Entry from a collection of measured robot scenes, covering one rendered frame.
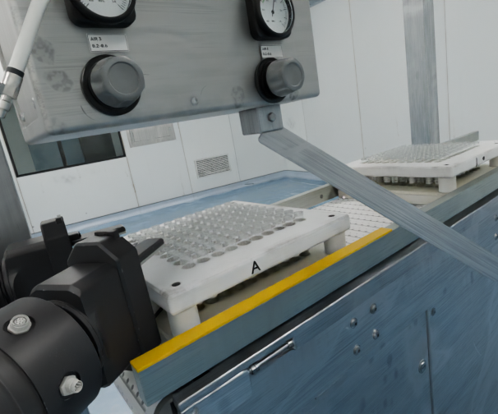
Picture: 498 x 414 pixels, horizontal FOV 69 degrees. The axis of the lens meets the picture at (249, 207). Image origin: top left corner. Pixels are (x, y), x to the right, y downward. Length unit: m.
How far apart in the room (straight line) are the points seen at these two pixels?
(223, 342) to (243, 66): 0.23
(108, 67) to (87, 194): 5.28
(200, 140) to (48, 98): 5.57
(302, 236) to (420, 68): 0.89
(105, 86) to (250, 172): 5.93
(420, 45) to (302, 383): 1.00
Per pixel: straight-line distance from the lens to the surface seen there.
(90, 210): 5.51
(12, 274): 0.45
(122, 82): 0.21
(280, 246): 0.38
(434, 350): 0.81
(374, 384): 0.65
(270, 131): 0.34
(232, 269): 0.34
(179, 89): 0.25
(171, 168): 5.64
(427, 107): 1.20
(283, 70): 0.27
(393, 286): 0.52
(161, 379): 0.32
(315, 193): 0.78
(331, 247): 0.45
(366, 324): 0.49
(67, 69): 0.23
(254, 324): 0.35
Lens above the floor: 1.05
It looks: 13 degrees down
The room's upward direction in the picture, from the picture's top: 10 degrees counter-clockwise
